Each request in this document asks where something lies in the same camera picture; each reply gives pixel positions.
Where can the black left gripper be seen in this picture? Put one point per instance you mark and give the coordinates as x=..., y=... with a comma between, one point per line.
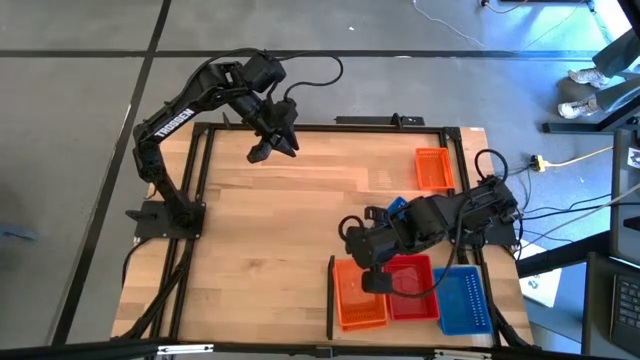
x=262, y=125

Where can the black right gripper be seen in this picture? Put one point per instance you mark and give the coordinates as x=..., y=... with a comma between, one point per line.
x=372, y=245

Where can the blue plastic basket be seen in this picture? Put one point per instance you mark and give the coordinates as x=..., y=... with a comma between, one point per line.
x=397, y=204
x=465, y=305

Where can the red plastic basket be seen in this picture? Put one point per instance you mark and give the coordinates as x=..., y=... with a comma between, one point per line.
x=417, y=305

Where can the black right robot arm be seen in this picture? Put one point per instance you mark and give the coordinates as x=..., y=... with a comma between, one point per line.
x=440, y=220

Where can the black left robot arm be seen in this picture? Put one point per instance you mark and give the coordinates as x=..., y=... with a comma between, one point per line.
x=175, y=122

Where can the black mounting bar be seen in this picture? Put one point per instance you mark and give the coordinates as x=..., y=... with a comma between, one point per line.
x=370, y=120

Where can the white printed paper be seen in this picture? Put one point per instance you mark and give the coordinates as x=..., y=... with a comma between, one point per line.
x=542, y=290

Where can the black diagonal desk bar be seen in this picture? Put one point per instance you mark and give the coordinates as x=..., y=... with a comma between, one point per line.
x=565, y=256

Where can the black desk foot bar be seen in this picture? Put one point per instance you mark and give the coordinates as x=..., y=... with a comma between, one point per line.
x=570, y=127

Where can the black laptop keyboard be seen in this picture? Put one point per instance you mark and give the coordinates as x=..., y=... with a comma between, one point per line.
x=627, y=310

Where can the white marker tag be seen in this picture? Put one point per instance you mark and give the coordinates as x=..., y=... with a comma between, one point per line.
x=635, y=157

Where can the black front crossbar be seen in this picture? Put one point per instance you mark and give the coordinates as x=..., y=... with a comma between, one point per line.
x=75, y=352

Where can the person's leg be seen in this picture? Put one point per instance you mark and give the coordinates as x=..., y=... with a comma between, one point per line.
x=620, y=55
x=620, y=95

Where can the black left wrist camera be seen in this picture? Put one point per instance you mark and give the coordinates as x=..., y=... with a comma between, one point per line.
x=284, y=114

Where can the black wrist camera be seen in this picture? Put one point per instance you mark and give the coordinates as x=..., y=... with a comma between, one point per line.
x=377, y=281
x=284, y=114

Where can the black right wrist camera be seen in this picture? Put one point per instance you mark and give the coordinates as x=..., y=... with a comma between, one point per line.
x=377, y=281

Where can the black aluminium table frame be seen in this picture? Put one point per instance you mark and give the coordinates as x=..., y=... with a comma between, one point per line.
x=320, y=129

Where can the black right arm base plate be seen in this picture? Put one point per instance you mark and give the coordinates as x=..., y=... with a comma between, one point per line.
x=507, y=240

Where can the silver bracket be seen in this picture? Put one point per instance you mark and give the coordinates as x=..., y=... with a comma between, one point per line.
x=462, y=354
x=185, y=348

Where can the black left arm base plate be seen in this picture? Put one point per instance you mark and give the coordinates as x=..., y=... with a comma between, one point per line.
x=150, y=227

